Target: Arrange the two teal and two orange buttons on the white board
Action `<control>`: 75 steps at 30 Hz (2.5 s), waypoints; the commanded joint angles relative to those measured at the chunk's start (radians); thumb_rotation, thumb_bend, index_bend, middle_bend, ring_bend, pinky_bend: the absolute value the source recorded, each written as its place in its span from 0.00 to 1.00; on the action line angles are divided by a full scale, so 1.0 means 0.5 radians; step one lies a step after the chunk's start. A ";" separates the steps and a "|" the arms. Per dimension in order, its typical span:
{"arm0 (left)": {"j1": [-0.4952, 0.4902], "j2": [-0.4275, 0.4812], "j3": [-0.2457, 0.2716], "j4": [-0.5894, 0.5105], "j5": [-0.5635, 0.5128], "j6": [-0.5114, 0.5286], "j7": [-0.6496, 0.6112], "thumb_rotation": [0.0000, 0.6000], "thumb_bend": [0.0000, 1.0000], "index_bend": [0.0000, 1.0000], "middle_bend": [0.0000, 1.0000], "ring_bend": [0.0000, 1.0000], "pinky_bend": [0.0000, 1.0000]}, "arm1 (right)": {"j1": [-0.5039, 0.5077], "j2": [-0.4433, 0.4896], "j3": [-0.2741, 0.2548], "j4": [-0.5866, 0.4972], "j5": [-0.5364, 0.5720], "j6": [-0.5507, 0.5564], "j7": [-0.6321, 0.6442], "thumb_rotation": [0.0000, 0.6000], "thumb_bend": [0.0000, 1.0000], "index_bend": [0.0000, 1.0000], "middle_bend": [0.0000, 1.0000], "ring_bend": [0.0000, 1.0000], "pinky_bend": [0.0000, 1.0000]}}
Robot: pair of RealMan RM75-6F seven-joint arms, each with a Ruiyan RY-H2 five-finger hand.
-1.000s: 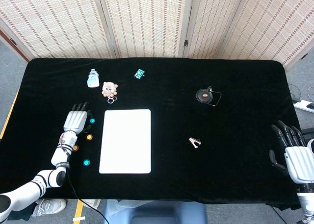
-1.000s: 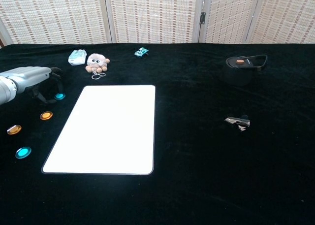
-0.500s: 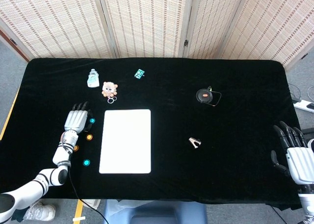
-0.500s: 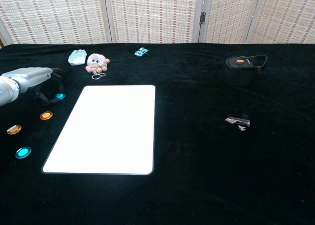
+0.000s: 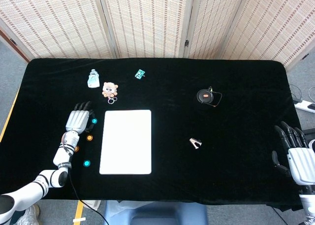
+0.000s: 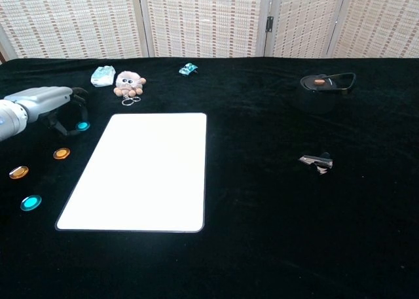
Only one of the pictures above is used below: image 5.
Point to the black screen hinge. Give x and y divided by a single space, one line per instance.
186 43
13 41
305 56

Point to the crumpled white blue packet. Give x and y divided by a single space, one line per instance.
93 79

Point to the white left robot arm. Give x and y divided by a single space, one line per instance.
62 154

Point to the black velvet tablecloth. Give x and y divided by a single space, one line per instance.
184 175

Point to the woven bamboo screen panel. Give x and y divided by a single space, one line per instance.
211 20
278 23
145 20
56 20

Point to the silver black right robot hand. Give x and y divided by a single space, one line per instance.
301 166

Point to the cyan button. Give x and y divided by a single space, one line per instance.
86 163
94 120

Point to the silver black staple remover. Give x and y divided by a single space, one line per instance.
195 143

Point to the white rectangular board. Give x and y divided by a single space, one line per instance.
125 141

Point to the white sneaker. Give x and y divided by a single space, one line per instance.
29 214

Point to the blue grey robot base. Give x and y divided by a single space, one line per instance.
157 212

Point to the white power strip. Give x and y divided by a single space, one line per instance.
305 105

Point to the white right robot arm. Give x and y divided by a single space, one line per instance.
307 201

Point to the orange button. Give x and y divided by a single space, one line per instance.
77 148
89 137

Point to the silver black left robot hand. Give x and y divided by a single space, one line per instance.
77 120

